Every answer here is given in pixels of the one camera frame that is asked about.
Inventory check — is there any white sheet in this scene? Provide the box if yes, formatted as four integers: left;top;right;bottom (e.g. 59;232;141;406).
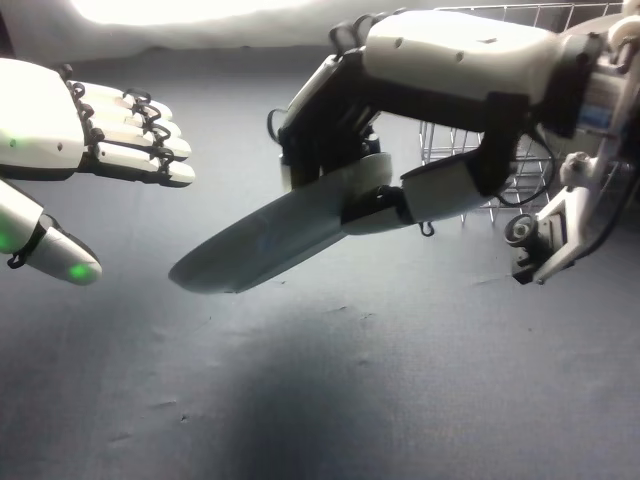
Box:
0;0;436;64

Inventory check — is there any grey table cloth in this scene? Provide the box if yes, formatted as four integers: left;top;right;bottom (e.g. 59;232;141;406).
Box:
0;44;640;480

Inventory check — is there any white plate with black rim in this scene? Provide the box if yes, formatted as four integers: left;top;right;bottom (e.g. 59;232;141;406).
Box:
167;152;396;296

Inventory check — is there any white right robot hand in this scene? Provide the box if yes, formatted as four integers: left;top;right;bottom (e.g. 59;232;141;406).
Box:
266;7;569;236

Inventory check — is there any metal wire dish rack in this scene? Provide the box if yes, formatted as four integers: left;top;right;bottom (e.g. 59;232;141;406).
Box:
419;2;640;226

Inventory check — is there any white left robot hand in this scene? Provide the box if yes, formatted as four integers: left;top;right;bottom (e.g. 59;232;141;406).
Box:
0;58;197;287

